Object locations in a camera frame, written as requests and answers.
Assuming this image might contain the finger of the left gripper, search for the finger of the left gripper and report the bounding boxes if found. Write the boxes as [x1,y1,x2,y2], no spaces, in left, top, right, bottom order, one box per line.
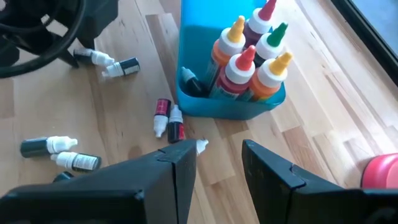
[54,46,79,68]
[77,35,96,50]

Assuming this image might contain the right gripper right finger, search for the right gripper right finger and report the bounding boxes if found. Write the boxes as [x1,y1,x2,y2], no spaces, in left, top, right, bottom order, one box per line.
[241,139,398,224]

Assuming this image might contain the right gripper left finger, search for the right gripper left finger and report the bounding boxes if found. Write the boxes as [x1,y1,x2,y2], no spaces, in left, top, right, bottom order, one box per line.
[0,138,198,224]

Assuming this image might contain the small dark green dropper bottle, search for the small dark green dropper bottle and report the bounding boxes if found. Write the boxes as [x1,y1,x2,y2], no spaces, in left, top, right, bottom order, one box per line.
[73,48,115,67]

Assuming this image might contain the blue plastic bin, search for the blue plastic bin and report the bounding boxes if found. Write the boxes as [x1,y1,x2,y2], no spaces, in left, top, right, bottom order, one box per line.
[175,0,287,121]

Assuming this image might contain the large orange bottle yellow cap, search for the large orange bottle yellow cap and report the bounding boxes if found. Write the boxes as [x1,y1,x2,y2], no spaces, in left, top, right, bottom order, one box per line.
[203,14,247,91]
[245,51,294,102]

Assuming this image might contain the large red food coloring bottle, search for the large red food coloring bottle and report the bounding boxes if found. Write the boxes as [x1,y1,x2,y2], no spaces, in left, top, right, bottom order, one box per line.
[243,0,278,47]
[208,45,257,100]

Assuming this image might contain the large green food coloring bottle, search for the large green food coloring bottle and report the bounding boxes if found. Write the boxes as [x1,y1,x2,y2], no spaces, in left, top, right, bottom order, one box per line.
[253,21,289,68]

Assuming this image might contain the red desk lamp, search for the red desk lamp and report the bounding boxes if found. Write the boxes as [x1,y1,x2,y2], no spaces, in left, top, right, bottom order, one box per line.
[360,152,398,190]

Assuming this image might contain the small red dropper bottle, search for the small red dropper bottle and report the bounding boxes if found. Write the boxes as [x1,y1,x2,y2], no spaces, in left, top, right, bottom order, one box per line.
[153,98,172,139]
[167,104,187,144]

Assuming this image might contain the small white squeeze bottle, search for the small white squeeze bottle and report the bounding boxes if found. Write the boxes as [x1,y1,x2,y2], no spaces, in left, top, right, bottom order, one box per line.
[20,135,78,159]

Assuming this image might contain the black aluminium table frame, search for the black aluminium table frame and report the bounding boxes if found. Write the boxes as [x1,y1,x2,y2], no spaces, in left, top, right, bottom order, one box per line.
[331,0,398,88]

